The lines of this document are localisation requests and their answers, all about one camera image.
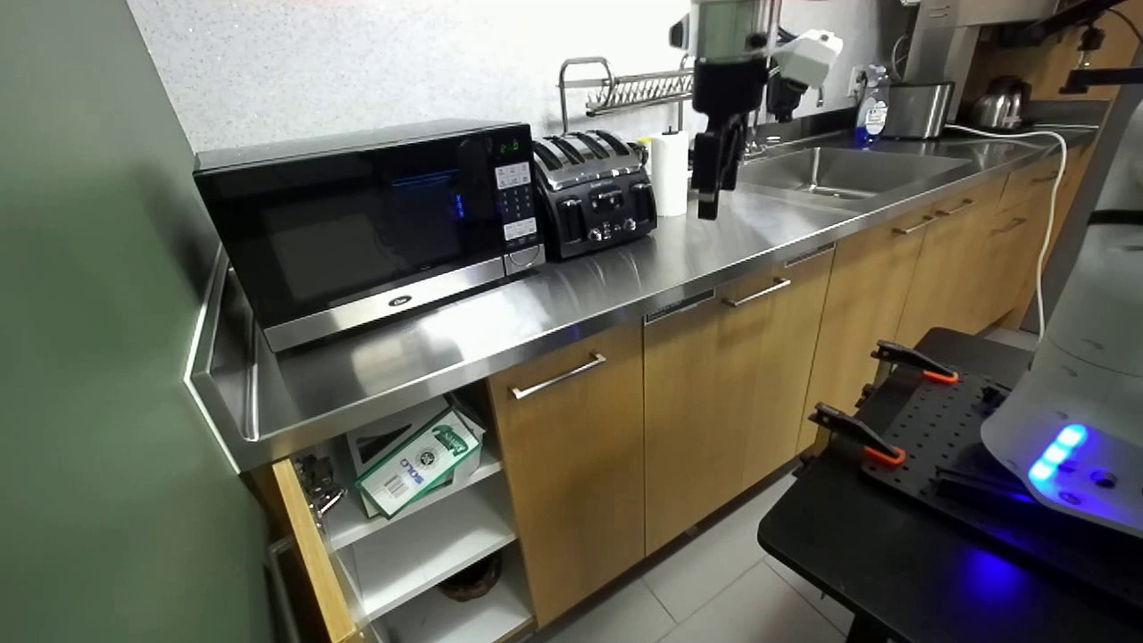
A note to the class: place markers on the steel pot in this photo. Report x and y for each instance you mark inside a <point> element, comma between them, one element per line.
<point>923,107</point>

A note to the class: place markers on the black steel microwave oven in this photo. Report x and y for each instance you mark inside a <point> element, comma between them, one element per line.
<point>360,226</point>

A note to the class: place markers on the green white cardboard box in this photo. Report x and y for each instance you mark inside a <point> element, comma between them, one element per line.
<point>422,464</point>

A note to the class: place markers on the dark bowl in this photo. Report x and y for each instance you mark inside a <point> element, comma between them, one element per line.
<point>468,581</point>

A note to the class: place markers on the black four-slot toaster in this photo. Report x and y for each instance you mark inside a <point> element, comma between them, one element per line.
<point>596,201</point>

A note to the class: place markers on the steel kettle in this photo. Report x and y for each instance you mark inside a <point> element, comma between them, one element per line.
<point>1003,104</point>

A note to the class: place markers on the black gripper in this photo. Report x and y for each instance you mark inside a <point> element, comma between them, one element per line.
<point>731,90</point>

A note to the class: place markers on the white paper towel roll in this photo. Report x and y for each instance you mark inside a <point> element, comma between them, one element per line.
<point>669,172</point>

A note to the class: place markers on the stainless steel sink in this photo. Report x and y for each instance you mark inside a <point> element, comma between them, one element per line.
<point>859,166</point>

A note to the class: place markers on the black robot table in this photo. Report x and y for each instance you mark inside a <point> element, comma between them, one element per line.
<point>859,557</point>

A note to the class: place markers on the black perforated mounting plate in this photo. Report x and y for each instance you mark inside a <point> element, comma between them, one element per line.
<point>929,431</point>

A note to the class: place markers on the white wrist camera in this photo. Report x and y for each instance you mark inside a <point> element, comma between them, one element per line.
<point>809,59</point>

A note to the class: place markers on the black orange spring clamp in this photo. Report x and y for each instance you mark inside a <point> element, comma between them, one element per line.
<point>850,431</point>
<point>911,357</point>

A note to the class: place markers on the clear blue soap bottle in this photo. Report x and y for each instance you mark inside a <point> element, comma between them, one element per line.
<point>872,115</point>

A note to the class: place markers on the white cupboard shelf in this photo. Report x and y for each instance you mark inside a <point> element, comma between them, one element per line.
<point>360,533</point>
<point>417,556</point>

